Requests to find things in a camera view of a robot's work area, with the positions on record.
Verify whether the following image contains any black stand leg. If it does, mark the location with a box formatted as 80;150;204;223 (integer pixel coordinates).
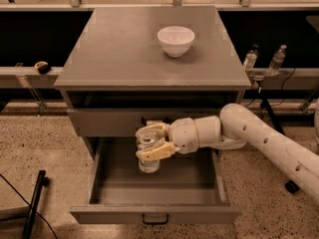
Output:
260;92;286;135

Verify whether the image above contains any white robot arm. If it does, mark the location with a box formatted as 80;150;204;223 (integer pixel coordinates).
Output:
136;104;319;201

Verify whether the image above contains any right clear water bottle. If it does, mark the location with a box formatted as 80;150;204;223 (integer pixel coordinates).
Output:
267;45;287;76

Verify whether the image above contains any black chair leg left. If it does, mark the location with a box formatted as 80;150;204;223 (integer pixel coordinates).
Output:
22;170;49;239

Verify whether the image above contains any clear water bottle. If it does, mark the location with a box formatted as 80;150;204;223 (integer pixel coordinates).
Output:
267;45;287;76
243;44;259;72

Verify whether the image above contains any grey drawer cabinet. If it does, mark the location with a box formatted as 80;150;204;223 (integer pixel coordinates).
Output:
55;6;250;152

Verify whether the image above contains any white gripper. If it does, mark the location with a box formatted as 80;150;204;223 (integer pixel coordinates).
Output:
136;118;199;161

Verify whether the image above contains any black chair base right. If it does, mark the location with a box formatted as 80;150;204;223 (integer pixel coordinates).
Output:
285;180;300;194

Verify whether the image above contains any silver 7up can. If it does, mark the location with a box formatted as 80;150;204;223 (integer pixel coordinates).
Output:
137;132;160;173

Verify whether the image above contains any open grey middle drawer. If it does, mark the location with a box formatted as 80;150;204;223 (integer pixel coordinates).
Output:
71;137;241;225

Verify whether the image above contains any left clear water bottle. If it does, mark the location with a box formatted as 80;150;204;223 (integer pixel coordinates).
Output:
243;44;259;72

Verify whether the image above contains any white ceramic bowl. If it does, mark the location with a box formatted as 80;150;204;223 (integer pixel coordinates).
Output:
158;26;195;57

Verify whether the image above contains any yellow black tape measure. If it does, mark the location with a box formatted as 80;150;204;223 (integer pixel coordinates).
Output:
34;61;51;75

